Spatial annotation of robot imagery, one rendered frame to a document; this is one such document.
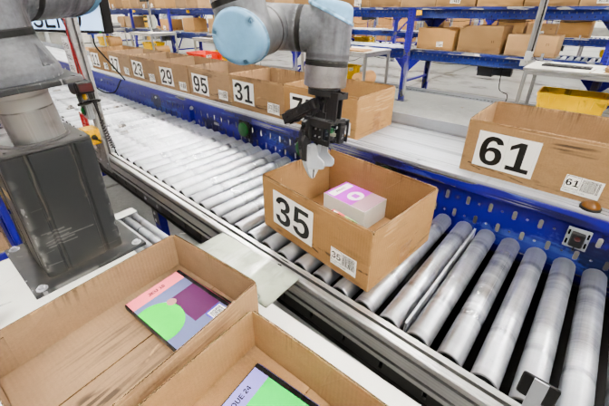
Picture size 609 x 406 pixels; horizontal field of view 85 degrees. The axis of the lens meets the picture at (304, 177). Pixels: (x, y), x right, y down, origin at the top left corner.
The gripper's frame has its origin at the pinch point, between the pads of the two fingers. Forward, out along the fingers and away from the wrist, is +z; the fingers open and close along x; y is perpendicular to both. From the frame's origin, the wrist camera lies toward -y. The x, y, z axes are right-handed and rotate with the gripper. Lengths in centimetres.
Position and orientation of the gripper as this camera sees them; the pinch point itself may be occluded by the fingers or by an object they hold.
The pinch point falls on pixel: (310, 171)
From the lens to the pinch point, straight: 80.7
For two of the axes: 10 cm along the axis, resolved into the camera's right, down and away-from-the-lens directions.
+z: -0.7, 9.2, 3.7
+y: 7.5, 3.0, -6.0
